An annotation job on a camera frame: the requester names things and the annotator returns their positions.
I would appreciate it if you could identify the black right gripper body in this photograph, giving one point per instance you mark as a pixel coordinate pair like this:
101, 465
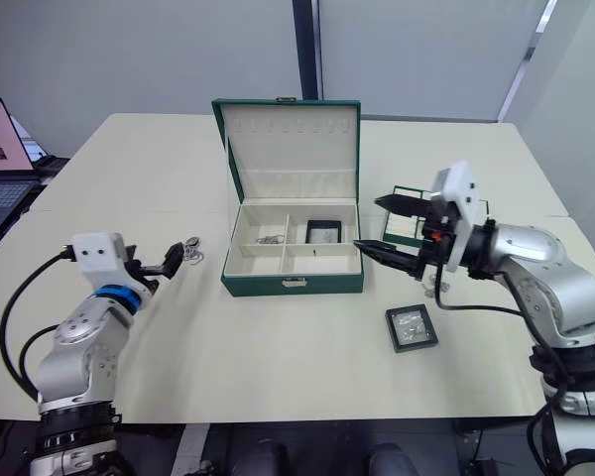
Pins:
436, 243

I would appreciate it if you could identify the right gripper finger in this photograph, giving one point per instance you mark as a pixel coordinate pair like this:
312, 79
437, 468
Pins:
404, 204
392, 255

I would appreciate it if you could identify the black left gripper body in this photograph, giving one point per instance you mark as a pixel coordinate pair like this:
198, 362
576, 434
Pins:
150, 271

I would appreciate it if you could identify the green jewelry tray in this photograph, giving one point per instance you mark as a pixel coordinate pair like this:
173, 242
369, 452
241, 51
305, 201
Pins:
399, 226

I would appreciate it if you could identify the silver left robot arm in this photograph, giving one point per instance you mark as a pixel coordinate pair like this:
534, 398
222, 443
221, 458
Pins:
79, 357

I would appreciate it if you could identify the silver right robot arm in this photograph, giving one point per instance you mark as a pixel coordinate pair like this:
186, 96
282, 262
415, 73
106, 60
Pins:
550, 268

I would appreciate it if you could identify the black display case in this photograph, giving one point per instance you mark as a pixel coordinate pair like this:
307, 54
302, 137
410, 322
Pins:
410, 328
323, 232

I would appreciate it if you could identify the green jewelry box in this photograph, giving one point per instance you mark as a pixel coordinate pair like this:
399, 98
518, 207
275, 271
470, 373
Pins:
258, 285

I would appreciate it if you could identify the dark open laptop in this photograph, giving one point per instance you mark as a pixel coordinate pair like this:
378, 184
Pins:
49, 166

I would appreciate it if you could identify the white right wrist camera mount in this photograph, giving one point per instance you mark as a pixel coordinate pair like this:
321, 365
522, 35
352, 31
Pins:
461, 198

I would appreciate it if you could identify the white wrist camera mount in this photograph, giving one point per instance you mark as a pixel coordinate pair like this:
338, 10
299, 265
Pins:
461, 198
96, 253

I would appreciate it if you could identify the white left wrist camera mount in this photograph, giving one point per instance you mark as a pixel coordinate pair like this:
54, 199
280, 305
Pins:
96, 253

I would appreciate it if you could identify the dark vertical partition post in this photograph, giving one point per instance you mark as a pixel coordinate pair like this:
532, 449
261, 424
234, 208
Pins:
307, 49

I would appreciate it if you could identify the silver window frame strip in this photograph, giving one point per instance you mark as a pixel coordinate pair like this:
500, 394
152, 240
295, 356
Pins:
528, 54

